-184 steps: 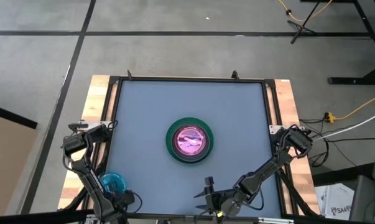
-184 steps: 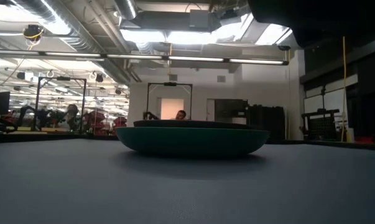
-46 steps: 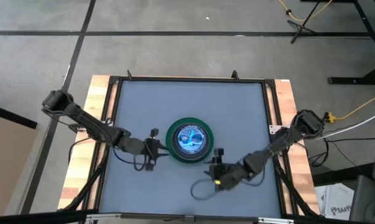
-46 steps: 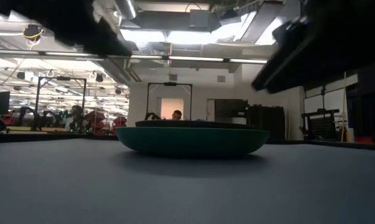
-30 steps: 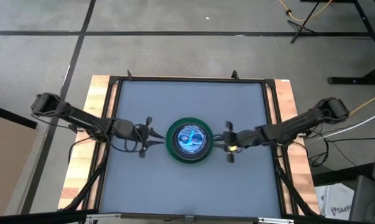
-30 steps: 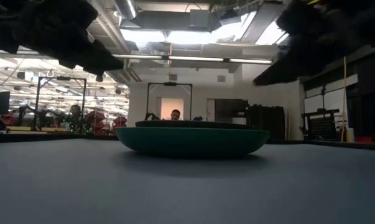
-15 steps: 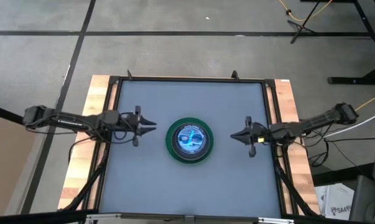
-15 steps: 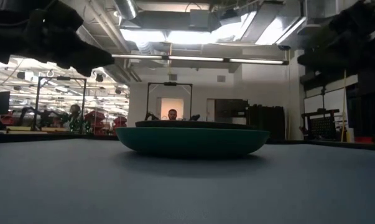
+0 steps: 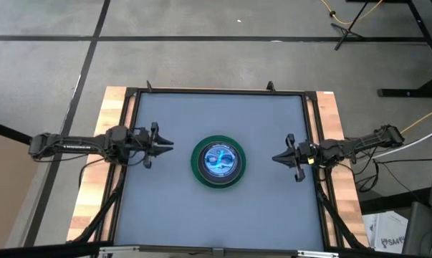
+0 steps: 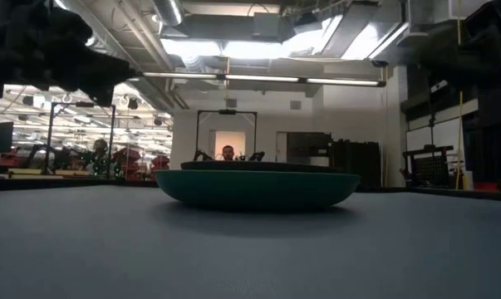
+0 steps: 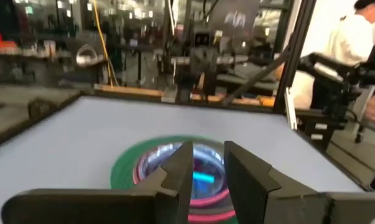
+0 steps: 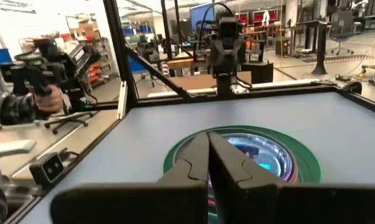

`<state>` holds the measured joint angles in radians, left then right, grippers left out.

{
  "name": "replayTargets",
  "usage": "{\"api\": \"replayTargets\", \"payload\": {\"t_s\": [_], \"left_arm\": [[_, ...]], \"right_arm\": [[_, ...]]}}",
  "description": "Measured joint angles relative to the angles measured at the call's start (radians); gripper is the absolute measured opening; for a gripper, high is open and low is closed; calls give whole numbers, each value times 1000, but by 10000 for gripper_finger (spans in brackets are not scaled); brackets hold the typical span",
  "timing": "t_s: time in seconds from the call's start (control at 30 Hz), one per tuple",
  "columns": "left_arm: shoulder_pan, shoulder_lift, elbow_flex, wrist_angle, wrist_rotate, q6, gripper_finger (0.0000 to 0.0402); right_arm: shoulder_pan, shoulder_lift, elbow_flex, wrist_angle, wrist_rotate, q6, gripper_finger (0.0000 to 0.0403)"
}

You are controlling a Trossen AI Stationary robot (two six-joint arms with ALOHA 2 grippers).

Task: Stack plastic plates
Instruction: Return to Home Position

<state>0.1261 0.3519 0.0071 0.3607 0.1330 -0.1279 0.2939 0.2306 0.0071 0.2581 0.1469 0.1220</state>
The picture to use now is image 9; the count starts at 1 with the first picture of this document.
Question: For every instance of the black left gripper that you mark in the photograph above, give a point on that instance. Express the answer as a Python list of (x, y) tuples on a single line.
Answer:
[(144, 143)]

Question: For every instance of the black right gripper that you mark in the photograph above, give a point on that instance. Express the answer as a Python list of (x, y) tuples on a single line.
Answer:
[(305, 154)]

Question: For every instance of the large green plastic plate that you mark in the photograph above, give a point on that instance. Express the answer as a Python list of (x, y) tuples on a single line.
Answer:
[(194, 161)]

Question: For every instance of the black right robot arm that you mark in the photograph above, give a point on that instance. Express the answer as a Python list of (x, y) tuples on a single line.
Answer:
[(362, 143)]

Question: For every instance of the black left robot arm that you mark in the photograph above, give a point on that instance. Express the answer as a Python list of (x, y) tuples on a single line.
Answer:
[(76, 143)]

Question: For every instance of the wooden table board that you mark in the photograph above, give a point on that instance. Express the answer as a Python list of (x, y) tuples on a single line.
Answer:
[(104, 118), (330, 118)]

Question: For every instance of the white printed cardboard box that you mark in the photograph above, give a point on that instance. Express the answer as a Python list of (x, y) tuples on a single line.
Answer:
[(387, 233)]

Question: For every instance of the black tripod stand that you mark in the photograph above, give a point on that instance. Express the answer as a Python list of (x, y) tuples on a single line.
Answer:
[(344, 32)]

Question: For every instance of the dark grey panel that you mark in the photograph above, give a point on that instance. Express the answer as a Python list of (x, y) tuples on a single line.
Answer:
[(423, 229)]

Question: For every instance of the brown cardboard panel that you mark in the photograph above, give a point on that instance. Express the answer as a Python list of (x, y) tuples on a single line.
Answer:
[(4, 186)]

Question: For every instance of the black table frame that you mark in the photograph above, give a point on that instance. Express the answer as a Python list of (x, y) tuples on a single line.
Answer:
[(215, 91)]

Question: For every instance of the aluminium camera mount bar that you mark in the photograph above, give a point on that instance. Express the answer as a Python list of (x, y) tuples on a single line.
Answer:
[(165, 249)]

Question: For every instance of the black desk frame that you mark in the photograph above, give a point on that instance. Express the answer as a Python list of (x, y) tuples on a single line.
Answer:
[(409, 93)]

